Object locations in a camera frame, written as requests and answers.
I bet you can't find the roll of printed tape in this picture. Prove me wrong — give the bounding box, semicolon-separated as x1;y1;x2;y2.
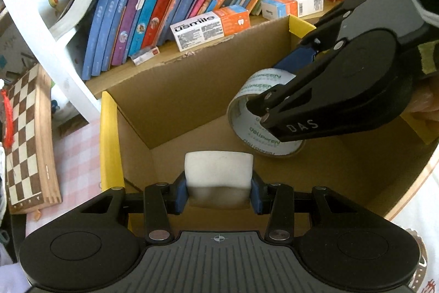
227;69;307;157

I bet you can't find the yellow cardboard box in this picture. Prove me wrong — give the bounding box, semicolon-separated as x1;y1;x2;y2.
99;15;439;236

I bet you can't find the red tassel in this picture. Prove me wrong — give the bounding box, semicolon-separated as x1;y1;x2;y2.
0;87;16;148

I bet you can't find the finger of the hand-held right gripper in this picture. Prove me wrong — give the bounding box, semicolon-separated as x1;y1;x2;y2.
247;52;358;143
274;1;358;76

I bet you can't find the thick white-paged book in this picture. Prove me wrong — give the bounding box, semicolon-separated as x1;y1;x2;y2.
48;0;105;41

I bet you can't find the large white orange toothpaste box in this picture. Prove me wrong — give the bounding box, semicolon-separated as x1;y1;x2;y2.
170;5;252;52

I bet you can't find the white wooden desk shelf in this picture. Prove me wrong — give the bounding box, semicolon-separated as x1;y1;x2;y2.
0;0;296;124

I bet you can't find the white eraser block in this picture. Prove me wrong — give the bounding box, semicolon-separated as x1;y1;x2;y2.
184;151;254;209

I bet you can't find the wooden chessboard case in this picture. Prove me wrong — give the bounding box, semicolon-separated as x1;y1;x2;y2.
4;63;63;214

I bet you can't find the row of colourful books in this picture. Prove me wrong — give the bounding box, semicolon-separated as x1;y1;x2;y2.
81;0;338;81

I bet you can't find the tiny white red box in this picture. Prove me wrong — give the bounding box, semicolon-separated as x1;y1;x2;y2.
132;46;161;66

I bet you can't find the small white orange toothpaste box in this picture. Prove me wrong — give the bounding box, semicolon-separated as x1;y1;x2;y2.
261;0;324;19

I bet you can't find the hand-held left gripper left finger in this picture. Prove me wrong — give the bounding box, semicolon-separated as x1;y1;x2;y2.
80;173;190;244

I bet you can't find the person's right hand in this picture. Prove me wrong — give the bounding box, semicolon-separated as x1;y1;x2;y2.
408;83;439;124

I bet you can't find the pink cartoon desk mat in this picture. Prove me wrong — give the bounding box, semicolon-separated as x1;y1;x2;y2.
21;115;439;293

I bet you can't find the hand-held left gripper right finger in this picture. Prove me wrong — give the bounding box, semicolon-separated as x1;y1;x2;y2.
250;173;359;243

